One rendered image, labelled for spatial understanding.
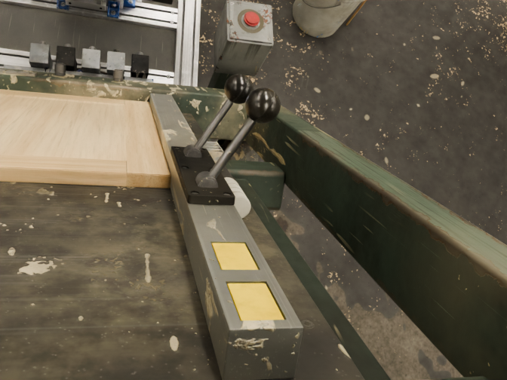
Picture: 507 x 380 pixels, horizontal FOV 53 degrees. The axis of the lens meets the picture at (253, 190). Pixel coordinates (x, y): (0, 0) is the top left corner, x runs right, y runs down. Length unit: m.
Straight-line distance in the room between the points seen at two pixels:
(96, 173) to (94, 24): 1.48
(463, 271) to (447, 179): 2.11
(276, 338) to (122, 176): 0.40
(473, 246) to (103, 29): 1.79
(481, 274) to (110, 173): 0.45
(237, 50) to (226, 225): 0.90
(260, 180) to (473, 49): 2.22
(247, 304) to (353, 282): 1.90
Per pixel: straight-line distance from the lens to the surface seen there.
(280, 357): 0.35
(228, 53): 1.36
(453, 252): 0.53
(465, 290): 0.51
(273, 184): 0.97
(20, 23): 2.14
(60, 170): 0.69
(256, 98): 0.54
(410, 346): 2.36
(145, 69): 1.42
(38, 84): 1.24
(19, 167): 0.69
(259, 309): 0.36
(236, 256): 0.42
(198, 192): 0.53
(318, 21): 2.47
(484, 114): 2.89
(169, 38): 2.13
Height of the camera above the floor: 2.01
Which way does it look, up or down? 68 degrees down
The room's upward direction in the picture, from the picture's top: 46 degrees clockwise
